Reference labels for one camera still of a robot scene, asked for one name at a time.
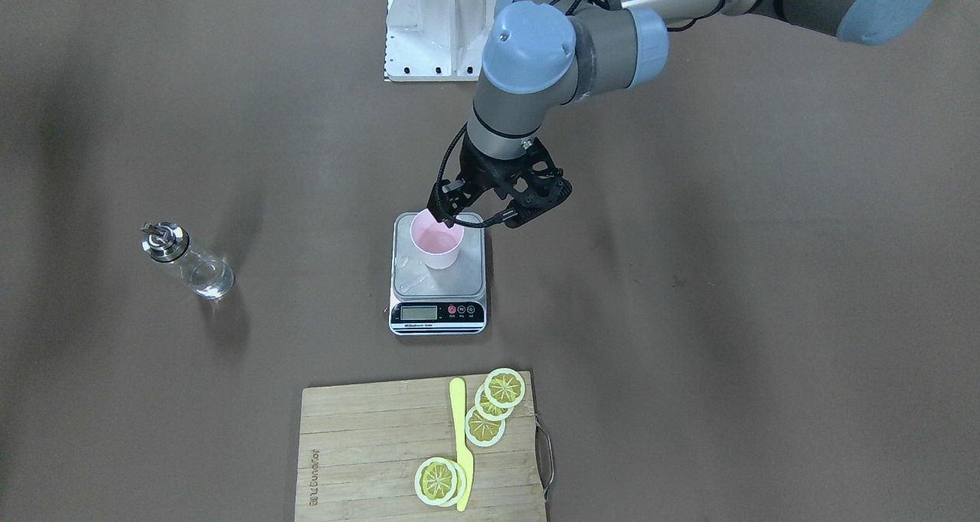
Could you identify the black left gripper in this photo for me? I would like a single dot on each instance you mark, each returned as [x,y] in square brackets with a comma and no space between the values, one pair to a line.
[485,173]

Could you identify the pink plastic cup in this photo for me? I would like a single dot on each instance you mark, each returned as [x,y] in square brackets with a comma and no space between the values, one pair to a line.
[437,243]

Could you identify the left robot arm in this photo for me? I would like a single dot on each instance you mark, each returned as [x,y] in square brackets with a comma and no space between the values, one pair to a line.
[545,53]

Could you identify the digital kitchen scale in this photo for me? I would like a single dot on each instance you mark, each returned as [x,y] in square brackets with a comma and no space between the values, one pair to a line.
[425,300]

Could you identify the glass sauce bottle metal spout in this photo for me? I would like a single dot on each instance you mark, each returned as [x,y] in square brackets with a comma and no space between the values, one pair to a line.
[171,247]

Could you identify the yellow plastic knife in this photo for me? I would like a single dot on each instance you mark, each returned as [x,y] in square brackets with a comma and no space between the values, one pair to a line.
[465,458]

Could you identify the middle lemon slice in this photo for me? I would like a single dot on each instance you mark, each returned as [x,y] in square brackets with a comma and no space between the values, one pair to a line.
[487,410]

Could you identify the wooden cutting board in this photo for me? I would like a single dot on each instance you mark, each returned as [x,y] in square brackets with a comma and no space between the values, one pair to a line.
[361,444]

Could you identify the lemon slice by knife tip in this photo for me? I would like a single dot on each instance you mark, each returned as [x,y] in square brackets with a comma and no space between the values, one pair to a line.
[435,481]

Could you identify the lemon slice under tip slice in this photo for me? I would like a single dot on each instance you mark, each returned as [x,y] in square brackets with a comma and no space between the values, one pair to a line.
[461,485]

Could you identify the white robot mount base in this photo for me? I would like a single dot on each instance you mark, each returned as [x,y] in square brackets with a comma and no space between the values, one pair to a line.
[436,40]

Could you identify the lemon slice near handle end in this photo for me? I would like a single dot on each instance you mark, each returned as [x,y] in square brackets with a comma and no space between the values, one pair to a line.
[504,388]

